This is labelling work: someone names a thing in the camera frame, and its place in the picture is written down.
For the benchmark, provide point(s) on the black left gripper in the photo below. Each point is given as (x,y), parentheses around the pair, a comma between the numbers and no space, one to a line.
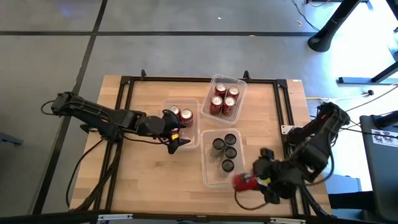
(154,126)

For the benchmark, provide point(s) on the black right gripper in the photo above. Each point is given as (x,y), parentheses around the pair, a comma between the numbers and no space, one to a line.
(270,171)

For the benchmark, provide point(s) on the clear plastic bin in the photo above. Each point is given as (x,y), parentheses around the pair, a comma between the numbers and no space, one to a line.
(225,79)
(192,140)
(211,179)

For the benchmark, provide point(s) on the red Coca-Cola can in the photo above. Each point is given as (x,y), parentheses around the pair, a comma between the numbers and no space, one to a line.
(229,106)
(220,89)
(215,105)
(233,92)

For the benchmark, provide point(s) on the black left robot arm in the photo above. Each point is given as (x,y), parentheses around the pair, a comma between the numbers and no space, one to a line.
(93,113)

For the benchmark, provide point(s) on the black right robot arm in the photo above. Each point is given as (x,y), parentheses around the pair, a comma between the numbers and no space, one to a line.
(314,149)

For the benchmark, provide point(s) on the blue box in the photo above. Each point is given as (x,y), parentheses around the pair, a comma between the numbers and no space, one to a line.
(342,185)

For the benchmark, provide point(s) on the black cabinet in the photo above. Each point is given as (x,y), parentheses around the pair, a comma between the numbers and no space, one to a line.
(382,174)

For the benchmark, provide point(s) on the white printed sticker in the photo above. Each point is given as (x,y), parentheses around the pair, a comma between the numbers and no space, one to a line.
(385,138)

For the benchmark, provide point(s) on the black crossbar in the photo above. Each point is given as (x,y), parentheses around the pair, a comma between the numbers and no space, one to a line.
(62,218)

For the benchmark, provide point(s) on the black table foot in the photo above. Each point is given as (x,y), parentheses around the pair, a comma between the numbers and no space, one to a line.
(367,80)

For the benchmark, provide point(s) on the black desk leg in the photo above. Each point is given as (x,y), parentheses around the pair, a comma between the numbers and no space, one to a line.
(329,29)

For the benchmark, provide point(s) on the grey floor object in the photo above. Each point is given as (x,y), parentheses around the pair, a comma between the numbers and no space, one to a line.
(9,139)

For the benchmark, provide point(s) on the silver metal bracket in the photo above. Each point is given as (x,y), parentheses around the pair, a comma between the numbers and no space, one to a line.
(115,216)
(287,221)

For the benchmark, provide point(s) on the black frame clamp post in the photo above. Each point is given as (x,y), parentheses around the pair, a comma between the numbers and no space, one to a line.
(143,74)
(247,75)

